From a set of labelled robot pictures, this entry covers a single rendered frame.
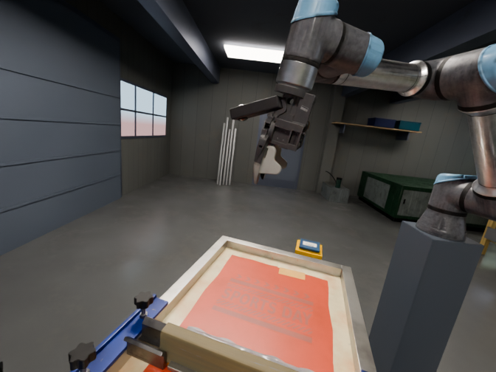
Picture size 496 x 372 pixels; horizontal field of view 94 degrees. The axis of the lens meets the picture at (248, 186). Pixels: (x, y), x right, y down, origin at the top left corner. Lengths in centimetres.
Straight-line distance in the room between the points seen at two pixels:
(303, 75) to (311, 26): 8
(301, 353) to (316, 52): 69
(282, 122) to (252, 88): 633
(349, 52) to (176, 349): 69
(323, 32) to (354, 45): 7
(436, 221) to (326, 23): 82
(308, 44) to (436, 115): 786
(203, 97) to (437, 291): 649
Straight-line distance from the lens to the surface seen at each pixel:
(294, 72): 48
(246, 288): 89
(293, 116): 50
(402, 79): 80
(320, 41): 50
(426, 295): 115
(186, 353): 61
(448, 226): 110
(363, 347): 78
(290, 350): 74
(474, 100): 83
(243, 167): 678
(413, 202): 581
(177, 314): 79
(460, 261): 114
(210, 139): 683
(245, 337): 74
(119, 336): 70
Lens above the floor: 149
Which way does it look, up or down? 13 degrees down
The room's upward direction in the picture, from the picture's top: 7 degrees clockwise
